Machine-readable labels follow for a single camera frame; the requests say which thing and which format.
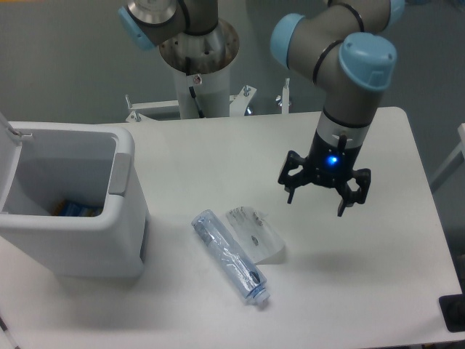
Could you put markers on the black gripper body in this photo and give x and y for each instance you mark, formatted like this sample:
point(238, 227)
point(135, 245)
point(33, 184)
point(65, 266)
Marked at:
point(327, 166)

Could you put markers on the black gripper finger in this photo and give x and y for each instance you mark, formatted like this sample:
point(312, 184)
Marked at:
point(350, 197)
point(293, 174)

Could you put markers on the white trash can lid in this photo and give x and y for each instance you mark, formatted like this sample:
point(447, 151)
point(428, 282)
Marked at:
point(16, 140)

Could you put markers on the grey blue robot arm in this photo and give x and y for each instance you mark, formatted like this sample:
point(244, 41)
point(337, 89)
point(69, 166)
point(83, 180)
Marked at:
point(341, 51)

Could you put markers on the grey trash can push button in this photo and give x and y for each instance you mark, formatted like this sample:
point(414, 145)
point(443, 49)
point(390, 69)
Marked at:
point(120, 174)

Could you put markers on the white plastic trash can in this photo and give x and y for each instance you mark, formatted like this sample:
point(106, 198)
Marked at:
point(74, 162)

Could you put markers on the blue box inside trash can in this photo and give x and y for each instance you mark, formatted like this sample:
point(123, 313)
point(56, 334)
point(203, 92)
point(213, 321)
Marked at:
point(68, 208)

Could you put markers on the clear plastic wrapper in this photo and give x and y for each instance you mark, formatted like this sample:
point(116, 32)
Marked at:
point(259, 240)

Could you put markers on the clear plastic water bottle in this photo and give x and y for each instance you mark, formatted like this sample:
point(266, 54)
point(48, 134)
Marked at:
point(242, 273)

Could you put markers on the white frame at right edge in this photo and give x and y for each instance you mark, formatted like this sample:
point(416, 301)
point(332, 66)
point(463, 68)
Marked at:
point(451, 163)

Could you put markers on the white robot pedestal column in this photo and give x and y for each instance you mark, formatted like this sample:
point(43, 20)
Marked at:
point(201, 69)

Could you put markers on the white metal base frame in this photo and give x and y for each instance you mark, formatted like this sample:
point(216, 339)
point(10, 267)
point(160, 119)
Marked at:
point(240, 105)

